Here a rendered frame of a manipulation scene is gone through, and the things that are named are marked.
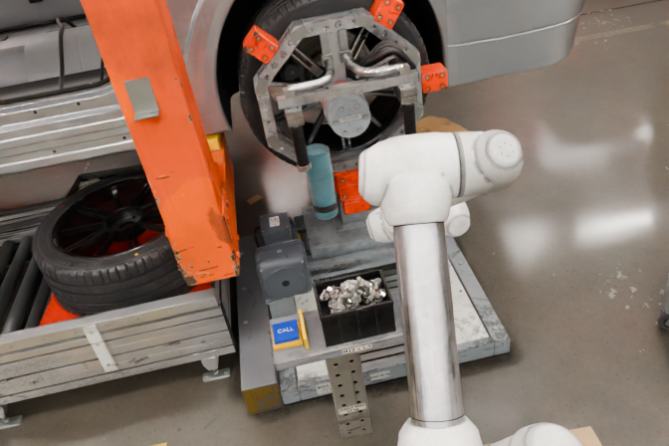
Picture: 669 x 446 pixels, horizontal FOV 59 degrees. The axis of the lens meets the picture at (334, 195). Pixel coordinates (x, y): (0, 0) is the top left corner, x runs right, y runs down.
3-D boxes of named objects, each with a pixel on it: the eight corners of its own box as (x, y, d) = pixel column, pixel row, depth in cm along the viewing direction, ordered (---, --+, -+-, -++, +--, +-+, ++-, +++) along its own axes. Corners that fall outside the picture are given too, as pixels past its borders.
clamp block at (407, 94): (409, 90, 181) (408, 74, 178) (418, 102, 173) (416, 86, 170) (393, 94, 181) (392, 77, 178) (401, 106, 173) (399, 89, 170)
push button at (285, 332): (297, 324, 168) (296, 318, 166) (300, 341, 162) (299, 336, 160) (273, 329, 167) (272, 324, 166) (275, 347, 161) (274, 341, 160)
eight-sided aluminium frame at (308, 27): (420, 146, 215) (411, -4, 185) (426, 154, 210) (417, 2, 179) (275, 176, 212) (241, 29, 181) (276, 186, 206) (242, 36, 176)
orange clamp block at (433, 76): (415, 86, 203) (441, 80, 204) (422, 95, 197) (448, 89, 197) (414, 66, 199) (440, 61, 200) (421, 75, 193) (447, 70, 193)
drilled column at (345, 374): (365, 405, 195) (350, 317, 172) (372, 432, 187) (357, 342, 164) (336, 412, 195) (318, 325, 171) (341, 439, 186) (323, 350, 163)
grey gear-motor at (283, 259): (307, 255, 251) (292, 187, 232) (322, 326, 217) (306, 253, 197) (265, 264, 250) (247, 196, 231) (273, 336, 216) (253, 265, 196)
